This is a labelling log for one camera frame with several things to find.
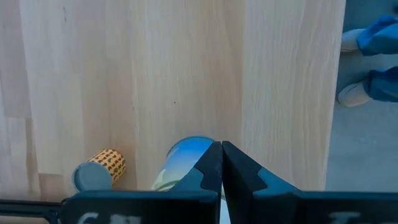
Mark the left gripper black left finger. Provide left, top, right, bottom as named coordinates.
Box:
left=60, top=141, right=223, bottom=224

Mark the colourful patterned box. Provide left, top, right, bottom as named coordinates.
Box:
left=72, top=148, right=127, bottom=192

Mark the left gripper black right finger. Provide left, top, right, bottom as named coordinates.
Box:
left=222, top=140, right=398, bottom=224

